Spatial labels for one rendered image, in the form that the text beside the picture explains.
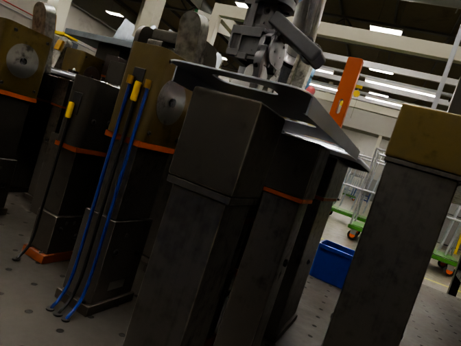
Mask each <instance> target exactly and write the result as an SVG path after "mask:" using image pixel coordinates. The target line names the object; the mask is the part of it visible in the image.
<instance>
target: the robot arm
mask: <svg viewBox="0 0 461 346"><path fill-rule="evenodd" d="M325 3H326V0H245V4H246V6H247V7H248V9H247V13H246V17H245V19H244V24H239V25H233V28H232V31H231V34H230V38H229V42H228V46H227V48H226V54H228V56H229V57H230V58H232V59H233V60H234V61H235V62H236V63H237V64H238V65H239V69H238V73H241V74H244V75H248V76H253V77H257V78H263V79H266V80H271V81H275V82H280V83H284V84H286V83H287V80H288V78H289V75H290V73H291V70H292V67H293V66H294V62H295V60H296V57H297V55H299V56H300V59H301V60H302V61H303V62H304V63H305V64H306V65H309V66H311V67H312V68H313V69H312V71H311V75H310V77H309V79H308V82H307V85H306V87H305V89H306V88H307V87H308V86H309V84H310V82H311V80H312V78H313V76H314V74H315V71H316V70H318V69H319V68H321V66H323V64H324V63H325V62H326V59H325V57H324V54H323V51H322V48H321V46H319V44H317V43H315V40H316V36H317V33H318V28H319V25H320V21H321V18H322V13H323V11H324V6H325ZM295 8H296V9H295ZM294 11H295V12H294ZM293 14H294V18H293V22H290V21H289V20H288V19H287V18H286V17H289V16H292V15H293ZM307 36H310V37H312V38H313V40H314V42H313V41H311V40H310V39H309V38H308V37H307ZM285 43H287V49H285ZM230 83H233V84H239V85H242V86H245V87H250V88H254V89H259V90H262V91H267V92H271V93H273V92H274V90H272V89H270V88H268V87H266V86H262V85H259V84H254V83H251V82H245V81H242V80H236V79H235V80H232V81H231V82H230Z"/></svg>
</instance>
